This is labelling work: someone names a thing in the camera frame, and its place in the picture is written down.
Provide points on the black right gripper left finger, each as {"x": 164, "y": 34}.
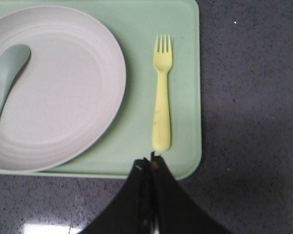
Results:
{"x": 131, "y": 210}

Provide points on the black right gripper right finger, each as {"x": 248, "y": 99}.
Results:
{"x": 177, "y": 213}

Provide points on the beige round plate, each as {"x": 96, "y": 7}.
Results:
{"x": 69, "y": 92}

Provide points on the yellow plastic fork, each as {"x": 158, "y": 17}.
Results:
{"x": 162, "y": 61}

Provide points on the light green rectangular tray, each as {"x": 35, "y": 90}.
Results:
{"x": 135, "y": 25}

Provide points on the green plastic spoon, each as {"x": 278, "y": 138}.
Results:
{"x": 12, "y": 61}

